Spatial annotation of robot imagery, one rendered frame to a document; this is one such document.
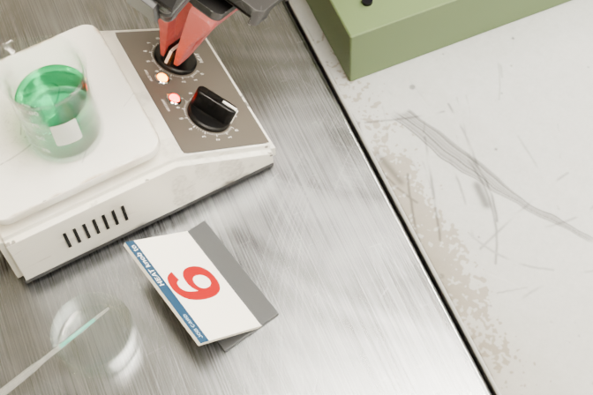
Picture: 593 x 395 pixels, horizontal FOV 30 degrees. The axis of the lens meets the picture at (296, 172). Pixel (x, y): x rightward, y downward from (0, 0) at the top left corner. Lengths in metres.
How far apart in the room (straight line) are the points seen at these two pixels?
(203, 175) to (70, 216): 0.10
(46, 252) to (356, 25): 0.27
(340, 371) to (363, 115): 0.20
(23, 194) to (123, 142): 0.07
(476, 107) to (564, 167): 0.08
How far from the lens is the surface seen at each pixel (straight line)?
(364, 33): 0.81
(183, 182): 0.76
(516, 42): 0.88
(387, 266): 0.77
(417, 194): 0.80
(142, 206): 0.76
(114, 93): 0.75
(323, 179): 0.80
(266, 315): 0.75
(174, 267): 0.75
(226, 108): 0.77
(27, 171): 0.73
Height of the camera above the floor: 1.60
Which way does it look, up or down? 60 degrees down
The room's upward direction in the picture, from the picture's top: 4 degrees counter-clockwise
